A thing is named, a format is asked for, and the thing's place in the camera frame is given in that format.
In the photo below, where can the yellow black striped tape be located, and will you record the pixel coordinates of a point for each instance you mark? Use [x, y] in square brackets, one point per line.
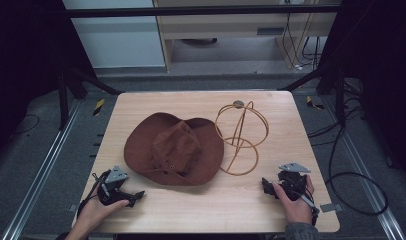
[98, 107]
[313, 103]

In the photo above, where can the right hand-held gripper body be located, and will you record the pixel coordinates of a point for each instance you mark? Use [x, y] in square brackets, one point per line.
[293, 181]

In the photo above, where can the black frame crossbar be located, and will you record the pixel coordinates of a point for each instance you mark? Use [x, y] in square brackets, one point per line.
[197, 12]

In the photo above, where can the aluminium floor rail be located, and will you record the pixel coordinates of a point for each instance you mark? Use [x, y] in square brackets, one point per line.
[37, 176]
[367, 186]

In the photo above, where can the person's left hand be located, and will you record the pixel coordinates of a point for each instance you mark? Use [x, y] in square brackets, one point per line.
[94, 210]

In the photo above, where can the brown wide-brim hat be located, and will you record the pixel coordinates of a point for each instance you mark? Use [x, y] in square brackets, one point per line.
[174, 150]

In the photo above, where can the black metal stand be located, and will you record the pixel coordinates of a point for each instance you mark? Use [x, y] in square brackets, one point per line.
[74, 86]
[327, 83]

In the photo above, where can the grey tape strip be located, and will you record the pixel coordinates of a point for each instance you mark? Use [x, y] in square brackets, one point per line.
[331, 208]

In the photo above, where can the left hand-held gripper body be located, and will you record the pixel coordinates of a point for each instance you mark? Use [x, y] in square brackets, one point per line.
[115, 180]

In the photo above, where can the white cabinet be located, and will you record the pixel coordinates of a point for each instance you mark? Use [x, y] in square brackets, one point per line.
[121, 40]

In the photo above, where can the person's right hand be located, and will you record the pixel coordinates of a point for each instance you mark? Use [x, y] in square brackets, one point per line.
[296, 208]

